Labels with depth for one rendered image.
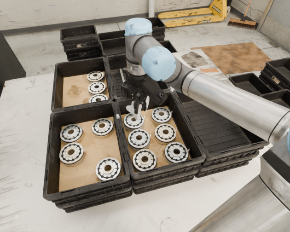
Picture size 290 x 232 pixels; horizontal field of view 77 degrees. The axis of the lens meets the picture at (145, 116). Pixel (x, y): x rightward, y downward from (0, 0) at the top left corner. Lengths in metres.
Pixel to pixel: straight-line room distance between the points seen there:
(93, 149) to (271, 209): 0.73
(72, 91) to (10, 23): 3.10
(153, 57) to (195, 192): 0.68
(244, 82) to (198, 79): 1.82
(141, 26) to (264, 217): 0.46
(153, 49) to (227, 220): 0.36
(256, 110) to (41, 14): 3.83
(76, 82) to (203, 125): 0.80
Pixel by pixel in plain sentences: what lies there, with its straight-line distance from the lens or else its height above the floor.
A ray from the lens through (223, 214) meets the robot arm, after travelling 0.30.
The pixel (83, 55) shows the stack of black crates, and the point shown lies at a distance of 2.34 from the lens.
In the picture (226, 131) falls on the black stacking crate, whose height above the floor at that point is 0.83.
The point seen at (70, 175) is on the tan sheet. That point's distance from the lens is 0.85.
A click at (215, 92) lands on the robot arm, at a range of 0.47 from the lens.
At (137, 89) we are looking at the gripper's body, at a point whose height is 1.14.
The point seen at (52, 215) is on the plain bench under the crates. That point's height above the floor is 0.70.
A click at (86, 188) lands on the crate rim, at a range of 0.70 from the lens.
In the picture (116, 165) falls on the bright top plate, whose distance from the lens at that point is 0.79.
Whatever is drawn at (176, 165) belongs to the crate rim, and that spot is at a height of 0.93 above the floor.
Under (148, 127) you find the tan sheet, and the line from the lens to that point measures 0.91.
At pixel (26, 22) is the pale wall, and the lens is 4.10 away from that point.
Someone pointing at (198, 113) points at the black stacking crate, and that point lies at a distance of 1.01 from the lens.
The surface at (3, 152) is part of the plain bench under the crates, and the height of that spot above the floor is 0.70.
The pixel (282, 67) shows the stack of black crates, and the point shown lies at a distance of 2.55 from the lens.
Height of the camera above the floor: 1.57
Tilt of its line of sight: 50 degrees down
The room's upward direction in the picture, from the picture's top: straight up
